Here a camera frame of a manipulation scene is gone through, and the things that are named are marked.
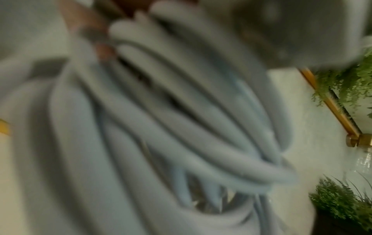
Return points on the person's left hand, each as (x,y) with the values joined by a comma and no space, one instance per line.
(87,16)

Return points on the yellow wooden edge piece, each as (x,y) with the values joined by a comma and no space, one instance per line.
(4,127)

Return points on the white power adapter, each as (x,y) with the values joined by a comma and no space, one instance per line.
(296,29)

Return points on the hanging green fern plant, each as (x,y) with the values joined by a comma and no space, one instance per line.
(348,85)

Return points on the green fern plant in planter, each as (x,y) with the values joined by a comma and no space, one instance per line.
(340,199)

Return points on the dark planter box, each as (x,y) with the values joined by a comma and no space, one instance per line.
(334,225)

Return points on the gold metal rail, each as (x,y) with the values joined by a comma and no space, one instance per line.
(331,103)

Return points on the gold round rail bracket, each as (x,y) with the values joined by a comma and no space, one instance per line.
(359,140)

